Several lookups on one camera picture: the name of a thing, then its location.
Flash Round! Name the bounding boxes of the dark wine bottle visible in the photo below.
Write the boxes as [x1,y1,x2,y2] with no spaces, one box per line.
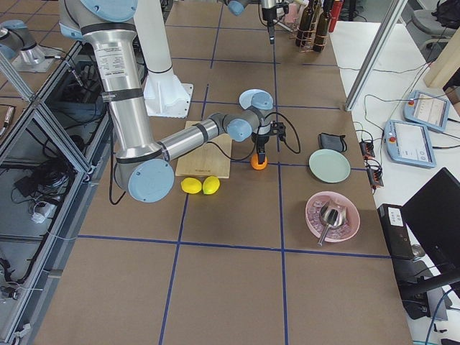
[295,0,316,47]
[313,0,334,52]

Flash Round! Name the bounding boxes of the black computer monitor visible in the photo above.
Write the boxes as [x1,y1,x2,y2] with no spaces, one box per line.
[402,167,459,273]

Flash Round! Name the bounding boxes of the blue teach pendant near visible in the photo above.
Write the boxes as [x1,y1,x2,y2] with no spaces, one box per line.
[384,120,436,168]

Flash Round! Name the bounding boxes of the aluminium frame post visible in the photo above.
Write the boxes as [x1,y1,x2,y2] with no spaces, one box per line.
[344,0,408,111]

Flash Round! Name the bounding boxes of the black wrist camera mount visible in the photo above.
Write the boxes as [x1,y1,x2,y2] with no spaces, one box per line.
[270,121,286,142]

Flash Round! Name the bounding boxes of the yellow lemon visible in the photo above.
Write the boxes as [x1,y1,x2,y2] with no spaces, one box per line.
[202,176,221,195]
[180,178,202,194]

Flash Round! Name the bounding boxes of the light blue plate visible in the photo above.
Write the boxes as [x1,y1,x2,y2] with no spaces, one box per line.
[239,88,264,109]

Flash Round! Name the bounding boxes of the yellow lemon lower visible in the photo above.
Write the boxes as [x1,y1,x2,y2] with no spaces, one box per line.
[202,176,221,195]

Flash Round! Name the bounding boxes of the orange mandarin fruit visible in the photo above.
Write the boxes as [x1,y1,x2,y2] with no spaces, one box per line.
[250,154,268,170]

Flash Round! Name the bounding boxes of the bamboo cutting board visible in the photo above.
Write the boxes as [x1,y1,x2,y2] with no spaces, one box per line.
[170,121,232,178]

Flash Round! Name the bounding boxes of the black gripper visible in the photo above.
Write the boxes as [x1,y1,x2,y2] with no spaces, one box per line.
[262,6,276,44]
[253,133,270,166]

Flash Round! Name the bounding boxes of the yellow lemon upper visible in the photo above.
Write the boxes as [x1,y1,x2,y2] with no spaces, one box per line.
[180,178,202,194]

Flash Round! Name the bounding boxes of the black desktop computer box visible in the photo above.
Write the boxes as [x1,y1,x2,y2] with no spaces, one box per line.
[377,203,414,260]

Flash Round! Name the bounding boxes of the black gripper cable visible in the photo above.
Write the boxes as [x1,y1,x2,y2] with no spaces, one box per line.
[206,111,301,161]

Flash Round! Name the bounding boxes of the metal ice scoop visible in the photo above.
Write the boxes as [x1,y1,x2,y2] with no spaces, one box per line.
[317,201,347,246]

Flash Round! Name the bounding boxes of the pink bowl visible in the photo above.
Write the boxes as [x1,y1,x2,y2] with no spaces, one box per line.
[305,191,360,245]

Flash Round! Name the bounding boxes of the pink cup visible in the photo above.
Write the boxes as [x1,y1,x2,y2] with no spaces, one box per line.
[284,3,298,24]

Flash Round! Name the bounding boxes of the copper wire bottle rack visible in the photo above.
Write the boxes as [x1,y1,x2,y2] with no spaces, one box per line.
[299,0,323,52]

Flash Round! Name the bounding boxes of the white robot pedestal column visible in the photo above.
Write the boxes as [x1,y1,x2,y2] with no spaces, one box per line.
[134,0,193,118]

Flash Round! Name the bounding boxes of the clear ice cubes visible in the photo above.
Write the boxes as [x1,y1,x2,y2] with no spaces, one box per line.
[306,197,353,242]

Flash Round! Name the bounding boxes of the light green plate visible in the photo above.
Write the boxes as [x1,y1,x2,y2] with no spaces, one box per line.
[308,149,351,183]

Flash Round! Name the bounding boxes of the grey folded cloth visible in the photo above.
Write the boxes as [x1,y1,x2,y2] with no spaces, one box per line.
[318,133,348,152]

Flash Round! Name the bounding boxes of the blue teach pendant far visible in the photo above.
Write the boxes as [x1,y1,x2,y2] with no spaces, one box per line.
[403,91,449,132]

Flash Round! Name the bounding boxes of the blue teach pendant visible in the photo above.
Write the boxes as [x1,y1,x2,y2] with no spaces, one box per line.
[403,91,449,132]
[384,120,436,168]

